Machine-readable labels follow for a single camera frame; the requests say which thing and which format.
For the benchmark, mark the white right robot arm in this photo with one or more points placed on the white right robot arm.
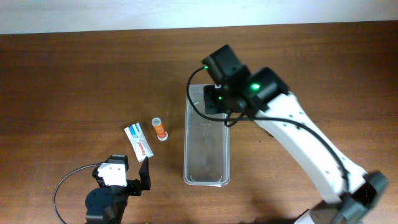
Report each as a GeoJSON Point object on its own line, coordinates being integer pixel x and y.
{"type": "Point", "coordinates": [349, 193]}

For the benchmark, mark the orange tablet tube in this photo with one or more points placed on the orange tablet tube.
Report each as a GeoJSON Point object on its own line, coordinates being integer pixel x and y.
{"type": "Point", "coordinates": [157, 124]}

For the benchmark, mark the clear plastic container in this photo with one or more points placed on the clear plastic container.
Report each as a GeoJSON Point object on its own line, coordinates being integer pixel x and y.
{"type": "Point", "coordinates": [206, 151]}

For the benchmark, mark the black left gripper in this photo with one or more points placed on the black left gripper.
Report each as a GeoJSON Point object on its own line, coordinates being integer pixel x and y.
{"type": "Point", "coordinates": [136, 186]}

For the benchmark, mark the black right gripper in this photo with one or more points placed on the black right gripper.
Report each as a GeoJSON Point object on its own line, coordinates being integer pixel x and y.
{"type": "Point", "coordinates": [211, 104]}

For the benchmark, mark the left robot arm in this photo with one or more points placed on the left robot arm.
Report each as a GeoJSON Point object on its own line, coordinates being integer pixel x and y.
{"type": "Point", "coordinates": [107, 203]}

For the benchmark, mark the white Panadol box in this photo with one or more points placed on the white Panadol box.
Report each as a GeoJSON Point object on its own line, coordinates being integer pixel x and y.
{"type": "Point", "coordinates": [138, 141]}

